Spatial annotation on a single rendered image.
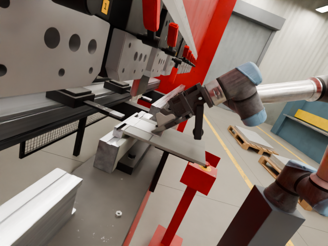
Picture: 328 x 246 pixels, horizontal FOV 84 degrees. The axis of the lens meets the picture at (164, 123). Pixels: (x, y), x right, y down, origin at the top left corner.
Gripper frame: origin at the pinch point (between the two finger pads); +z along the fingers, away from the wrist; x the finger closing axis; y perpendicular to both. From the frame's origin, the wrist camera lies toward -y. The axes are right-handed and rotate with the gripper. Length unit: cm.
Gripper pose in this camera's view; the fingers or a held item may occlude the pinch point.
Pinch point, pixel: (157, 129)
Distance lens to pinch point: 63.2
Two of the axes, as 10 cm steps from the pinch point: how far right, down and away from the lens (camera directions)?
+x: -1.8, 2.8, -9.4
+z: -8.5, 4.4, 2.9
